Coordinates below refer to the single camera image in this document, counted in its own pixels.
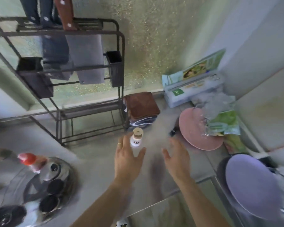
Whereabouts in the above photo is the person's right forearm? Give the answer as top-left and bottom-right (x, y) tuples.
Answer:
(175, 175), (231, 227)

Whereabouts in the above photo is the black pan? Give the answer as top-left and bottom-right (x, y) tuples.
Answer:
(215, 155), (284, 227)

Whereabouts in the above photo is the light blue cling film box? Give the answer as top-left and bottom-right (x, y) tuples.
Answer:
(161, 48), (227, 109)

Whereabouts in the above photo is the crumpled clear plastic bag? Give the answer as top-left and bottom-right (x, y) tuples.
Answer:
(191, 93), (242, 137)

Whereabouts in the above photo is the blue white folded cloth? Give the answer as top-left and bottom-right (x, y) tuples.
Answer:
(126, 115), (158, 128)

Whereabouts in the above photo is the red capped bottle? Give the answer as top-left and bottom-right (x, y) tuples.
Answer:
(17, 152), (48, 173)

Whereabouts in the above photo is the lavender plate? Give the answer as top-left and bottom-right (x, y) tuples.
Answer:
(225, 154), (283, 220)

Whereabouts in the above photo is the person's left hand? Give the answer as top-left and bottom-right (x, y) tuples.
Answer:
(114, 134), (147, 185)

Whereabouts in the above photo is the dark handled knife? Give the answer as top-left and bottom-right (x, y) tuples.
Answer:
(38, 0), (70, 65)
(18, 0), (74, 81)

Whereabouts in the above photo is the small white bottle wooden cap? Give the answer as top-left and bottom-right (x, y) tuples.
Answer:
(130, 127), (144, 148)

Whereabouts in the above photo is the pink plate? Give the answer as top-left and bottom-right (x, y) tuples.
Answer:
(178, 107), (224, 151)

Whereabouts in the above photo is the person's right hand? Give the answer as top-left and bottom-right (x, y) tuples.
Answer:
(162, 137), (192, 182)

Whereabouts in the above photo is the brown handled cleaver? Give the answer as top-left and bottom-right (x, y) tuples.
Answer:
(53, 0), (105, 84)

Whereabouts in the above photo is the black rack holder cup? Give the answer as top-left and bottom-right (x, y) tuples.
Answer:
(103, 51), (125, 88)
(16, 57), (54, 99)

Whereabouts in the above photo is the round steel lid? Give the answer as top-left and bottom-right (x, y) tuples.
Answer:
(0, 157), (79, 227)

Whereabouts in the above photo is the black metal kitchen rack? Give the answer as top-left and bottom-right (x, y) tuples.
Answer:
(0, 16), (126, 146)

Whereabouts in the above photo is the brown folded cloth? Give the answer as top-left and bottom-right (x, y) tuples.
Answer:
(123, 92), (161, 121)

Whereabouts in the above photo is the person's left forearm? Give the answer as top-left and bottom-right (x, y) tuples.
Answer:
(70, 180), (135, 227)

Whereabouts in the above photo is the green packet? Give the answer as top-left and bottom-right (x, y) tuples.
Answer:
(223, 134), (248, 155)

